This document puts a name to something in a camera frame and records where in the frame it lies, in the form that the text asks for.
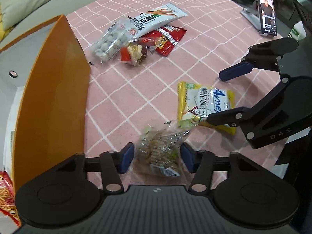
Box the clear biscuit snack bag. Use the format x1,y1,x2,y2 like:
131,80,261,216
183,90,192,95
134,120,194,177

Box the yellow white snack bag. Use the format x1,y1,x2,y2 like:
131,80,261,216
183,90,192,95
177,81,236,135

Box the red fries snack bag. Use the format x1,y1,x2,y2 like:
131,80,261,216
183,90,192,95
0,171,21,227

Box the grey phone stand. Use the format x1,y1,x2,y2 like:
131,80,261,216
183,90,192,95
241,8,263,34

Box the pink grid tablecloth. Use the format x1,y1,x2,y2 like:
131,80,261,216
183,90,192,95
66,0,285,191

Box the smartphone on stand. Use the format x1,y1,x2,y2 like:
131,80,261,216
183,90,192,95
257,0,277,36

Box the red chili snack packet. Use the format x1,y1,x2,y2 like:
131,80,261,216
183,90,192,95
143,24,187,57

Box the small clear mixed snack bag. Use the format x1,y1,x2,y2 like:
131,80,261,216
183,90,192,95
120,41,157,66

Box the orange-rimmed white storage box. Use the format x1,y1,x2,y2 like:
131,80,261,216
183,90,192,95
1,15,97,228

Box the white breadstick snack bag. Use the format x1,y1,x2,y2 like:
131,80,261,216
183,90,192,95
125,3,188,37

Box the clear bag white candies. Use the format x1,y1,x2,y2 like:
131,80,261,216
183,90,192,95
91,19,131,63

